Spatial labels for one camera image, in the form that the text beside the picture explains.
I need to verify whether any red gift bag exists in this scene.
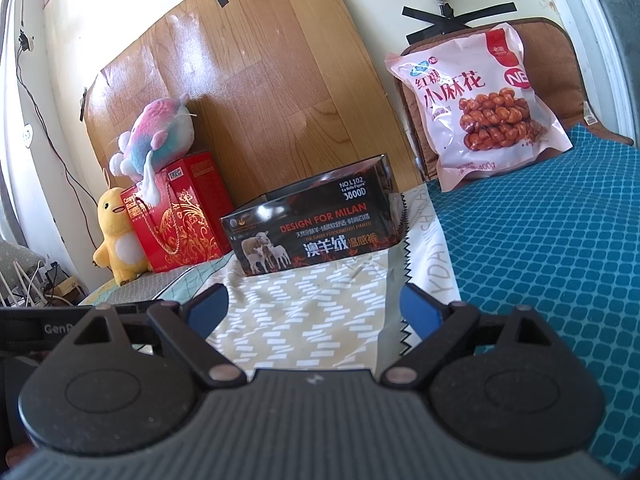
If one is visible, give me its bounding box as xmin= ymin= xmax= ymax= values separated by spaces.
xmin=120 ymin=150 xmax=236 ymax=275

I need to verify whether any pastel plush toy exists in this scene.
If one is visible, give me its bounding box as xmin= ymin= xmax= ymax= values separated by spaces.
xmin=109 ymin=94 xmax=197 ymax=206

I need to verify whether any black cardboard box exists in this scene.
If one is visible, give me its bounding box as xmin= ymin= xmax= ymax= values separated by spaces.
xmin=220 ymin=154 xmax=405 ymax=277

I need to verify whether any wooden board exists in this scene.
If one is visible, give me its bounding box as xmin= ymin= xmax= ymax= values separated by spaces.
xmin=82 ymin=0 xmax=426 ymax=206

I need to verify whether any white wire rack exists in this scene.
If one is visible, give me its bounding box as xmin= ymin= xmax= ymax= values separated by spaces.
xmin=0 ymin=260 xmax=51 ymax=308

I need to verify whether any large pink snack bag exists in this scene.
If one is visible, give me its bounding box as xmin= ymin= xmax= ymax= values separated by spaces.
xmin=384 ymin=22 xmax=573 ymax=192

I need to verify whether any white window frame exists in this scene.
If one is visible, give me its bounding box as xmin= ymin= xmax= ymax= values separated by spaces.
xmin=547 ymin=0 xmax=640 ymax=148

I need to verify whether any black wall cable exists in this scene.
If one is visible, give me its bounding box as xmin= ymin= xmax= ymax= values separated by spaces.
xmin=12 ymin=0 xmax=98 ymax=256

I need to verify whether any long black tape strip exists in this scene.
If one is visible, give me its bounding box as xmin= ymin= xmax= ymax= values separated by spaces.
xmin=402 ymin=2 xmax=518 ymax=20

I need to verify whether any short black tape strip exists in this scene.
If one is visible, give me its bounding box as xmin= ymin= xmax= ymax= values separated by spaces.
xmin=406 ymin=19 xmax=453 ymax=46

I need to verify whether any brown cushion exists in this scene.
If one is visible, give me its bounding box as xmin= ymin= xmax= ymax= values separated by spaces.
xmin=392 ymin=16 xmax=636 ymax=186

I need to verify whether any teal patterned mat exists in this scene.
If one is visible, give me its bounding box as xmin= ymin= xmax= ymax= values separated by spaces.
xmin=425 ymin=122 xmax=640 ymax=480

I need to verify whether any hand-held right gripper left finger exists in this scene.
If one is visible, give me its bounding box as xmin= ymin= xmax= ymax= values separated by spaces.
xmin=74 ymin=282 xmax=246 ymax=388

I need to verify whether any yellow plush duck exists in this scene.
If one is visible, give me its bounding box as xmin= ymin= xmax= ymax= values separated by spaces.
xmin=91 ymin=167 xmax=151 ymax=286

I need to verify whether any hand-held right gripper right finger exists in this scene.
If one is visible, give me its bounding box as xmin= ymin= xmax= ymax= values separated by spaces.
xmin=381 ymin=282 xmax=558 ymax=388

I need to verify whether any grey patterned cloth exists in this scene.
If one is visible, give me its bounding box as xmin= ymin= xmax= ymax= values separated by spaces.
xmin=0 ymin=239 xmax=45 ymax=281

